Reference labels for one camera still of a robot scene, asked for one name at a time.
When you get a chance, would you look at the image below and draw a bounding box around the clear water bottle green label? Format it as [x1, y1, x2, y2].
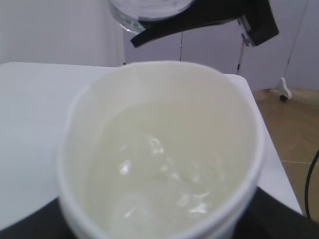
[108, 0, 193, 35]

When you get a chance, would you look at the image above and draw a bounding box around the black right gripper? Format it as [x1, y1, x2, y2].
[131, 0, 279, 47]

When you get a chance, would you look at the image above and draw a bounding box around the white stand with caster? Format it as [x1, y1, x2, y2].
[277, 0, 309, 102]

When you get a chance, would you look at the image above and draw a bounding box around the white paper cup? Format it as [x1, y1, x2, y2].
[56, 61, 264, 239]

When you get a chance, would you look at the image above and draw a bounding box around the black background cable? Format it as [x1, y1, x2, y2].
[304, 149, 319, 220]

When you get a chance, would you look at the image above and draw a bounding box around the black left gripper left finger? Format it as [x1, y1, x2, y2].
[0, 199, 72, 239]

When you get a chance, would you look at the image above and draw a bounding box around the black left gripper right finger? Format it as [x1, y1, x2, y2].
[235, 188, 319, 239]

